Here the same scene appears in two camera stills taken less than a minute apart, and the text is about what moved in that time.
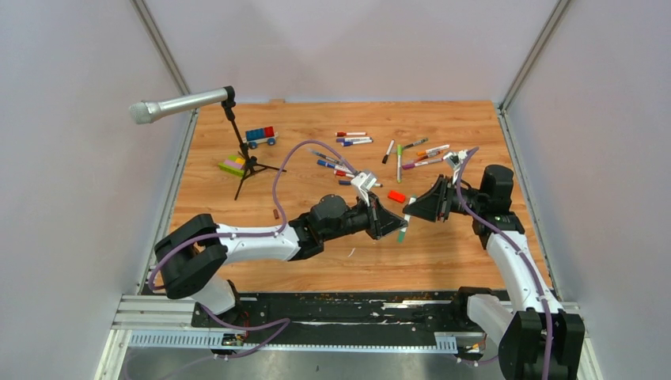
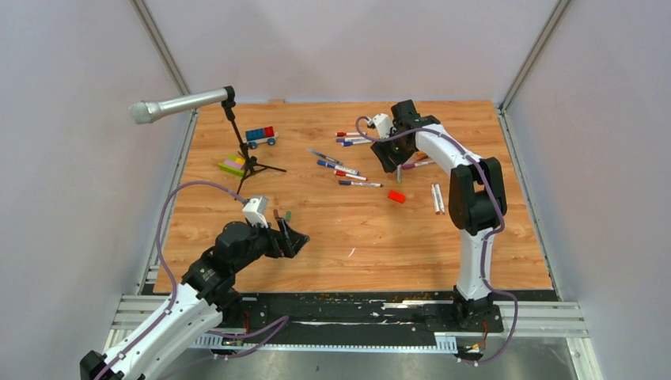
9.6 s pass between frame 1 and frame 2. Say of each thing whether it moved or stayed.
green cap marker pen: moved
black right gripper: moved
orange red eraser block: stayed
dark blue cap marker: stayed
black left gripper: moved
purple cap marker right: stayed
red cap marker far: stayed
